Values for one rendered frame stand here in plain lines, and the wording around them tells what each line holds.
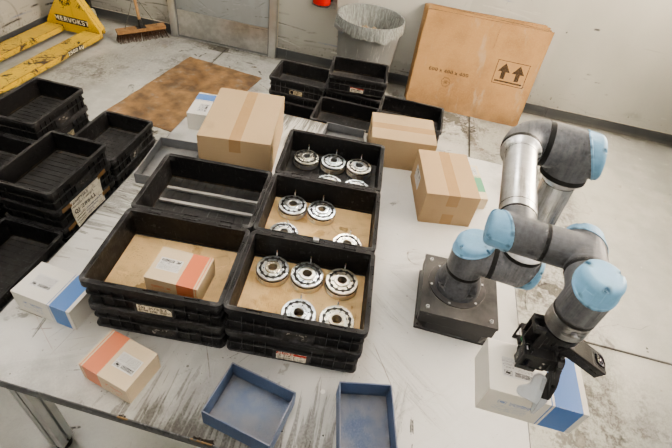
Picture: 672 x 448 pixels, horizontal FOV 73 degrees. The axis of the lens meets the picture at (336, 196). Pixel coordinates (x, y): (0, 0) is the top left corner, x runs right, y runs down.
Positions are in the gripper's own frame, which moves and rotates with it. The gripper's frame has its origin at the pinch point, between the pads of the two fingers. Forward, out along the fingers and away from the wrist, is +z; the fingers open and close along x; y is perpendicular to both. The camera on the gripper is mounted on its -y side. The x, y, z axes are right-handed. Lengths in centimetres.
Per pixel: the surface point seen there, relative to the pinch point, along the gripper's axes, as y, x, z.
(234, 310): 71, -8, 17
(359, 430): 31, 3, 40
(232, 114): 110, -102, 20
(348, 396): 36, -5, 40
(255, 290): 70, -23, 27
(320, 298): 51, -26, 28
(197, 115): 132, -111, 32
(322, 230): 57, -55, 28
